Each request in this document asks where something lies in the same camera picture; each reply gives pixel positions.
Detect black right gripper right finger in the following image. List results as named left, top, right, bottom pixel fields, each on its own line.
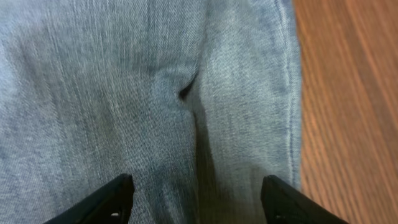
left=261, top=175, right=348, bottom=224

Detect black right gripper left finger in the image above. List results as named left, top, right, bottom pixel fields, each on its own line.
left=45, top=174, right=134, bottom=224

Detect light blue denim jeans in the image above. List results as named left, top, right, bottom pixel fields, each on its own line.
left=1, top=0, right=302, bottom=223

